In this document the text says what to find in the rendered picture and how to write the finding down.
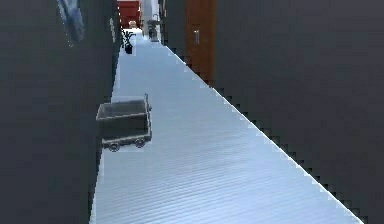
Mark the brown wooden room door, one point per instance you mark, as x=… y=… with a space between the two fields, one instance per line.
x=200 y=40

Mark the grey wheeled cart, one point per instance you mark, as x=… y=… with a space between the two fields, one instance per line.
x=123 y=121

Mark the framed wall picture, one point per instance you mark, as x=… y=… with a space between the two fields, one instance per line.
x=72 y=20

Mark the grey metal chair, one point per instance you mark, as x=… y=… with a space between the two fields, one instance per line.
x=153 y=30

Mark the red cupboard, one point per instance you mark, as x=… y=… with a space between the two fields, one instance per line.
x=128 y=11

